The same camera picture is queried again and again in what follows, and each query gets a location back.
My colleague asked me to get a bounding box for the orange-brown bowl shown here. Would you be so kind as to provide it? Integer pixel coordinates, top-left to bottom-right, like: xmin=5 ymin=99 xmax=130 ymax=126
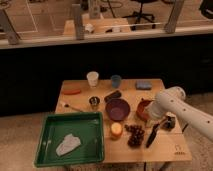
xmin=136 ymin=99 xmax=151 ymax=122

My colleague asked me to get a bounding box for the purple bowl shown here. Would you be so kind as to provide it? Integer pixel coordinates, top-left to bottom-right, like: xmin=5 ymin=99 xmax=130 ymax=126
xmin=105 ymin=99 xmax=130 ymax=121

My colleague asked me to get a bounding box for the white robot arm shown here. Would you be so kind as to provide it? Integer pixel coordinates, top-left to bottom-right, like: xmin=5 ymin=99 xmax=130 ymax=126
xmin=146 ymin=86 xmax=213 ymax=142

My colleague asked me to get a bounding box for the green plastic tray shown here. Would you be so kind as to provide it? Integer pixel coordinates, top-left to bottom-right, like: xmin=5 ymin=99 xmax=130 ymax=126
xmin=34 ymin=112 xmax=105 ymax=167

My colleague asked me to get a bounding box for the dark metal clamp tool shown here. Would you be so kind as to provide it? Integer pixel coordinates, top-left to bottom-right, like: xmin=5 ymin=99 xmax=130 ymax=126
xmin=161 ymin=116 xmax=176 ymax=131

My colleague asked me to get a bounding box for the bunch of dark grapes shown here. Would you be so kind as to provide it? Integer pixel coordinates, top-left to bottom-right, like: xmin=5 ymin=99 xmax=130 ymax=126
xmin=125 ymin=125 xmax=144 ymax=147

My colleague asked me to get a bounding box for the yellow orange cup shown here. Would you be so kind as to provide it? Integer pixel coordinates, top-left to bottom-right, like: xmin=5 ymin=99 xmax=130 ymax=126
xmin=110 ymin=122 xmax=123 ymax=139

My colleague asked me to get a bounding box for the blue sponge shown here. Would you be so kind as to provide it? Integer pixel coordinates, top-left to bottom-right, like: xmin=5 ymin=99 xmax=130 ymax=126
xmin=136 ymin=81 xmax=152 ymax=90

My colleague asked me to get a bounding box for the black rectangular block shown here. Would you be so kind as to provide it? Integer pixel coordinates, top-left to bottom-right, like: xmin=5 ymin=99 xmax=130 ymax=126
xmin=104 ymin=90 xmax=122 ymax=103

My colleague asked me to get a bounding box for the blue cup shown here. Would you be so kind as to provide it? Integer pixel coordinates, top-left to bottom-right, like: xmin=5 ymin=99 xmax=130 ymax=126
xmin=110 ymin=75 xmax=122 ymax=88

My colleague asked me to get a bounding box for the small metal cup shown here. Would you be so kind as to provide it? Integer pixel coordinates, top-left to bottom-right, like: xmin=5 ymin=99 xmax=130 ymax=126
xmin=89 ymin=96 xmax=100 ymax=110

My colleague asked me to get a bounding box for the white paper cup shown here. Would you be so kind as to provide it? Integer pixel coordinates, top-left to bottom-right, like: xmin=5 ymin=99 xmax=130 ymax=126
xmin=86 ymin=71 xmax=99 ymax=87

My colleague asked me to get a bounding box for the white crumpled cloth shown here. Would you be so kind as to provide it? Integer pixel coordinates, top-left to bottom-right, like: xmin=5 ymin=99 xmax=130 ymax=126
xmin=56 ymin=134 xmax=81 ymax=156

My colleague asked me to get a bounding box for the black office chair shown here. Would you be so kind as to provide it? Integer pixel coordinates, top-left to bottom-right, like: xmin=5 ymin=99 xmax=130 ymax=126
xmin=127 ymin=0 xmax=157 ymax=30

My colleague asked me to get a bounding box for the black handled knife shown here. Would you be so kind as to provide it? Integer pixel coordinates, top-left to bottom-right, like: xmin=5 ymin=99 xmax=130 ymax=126
xmin=146 ymin=123 xmax=160 ymax=148

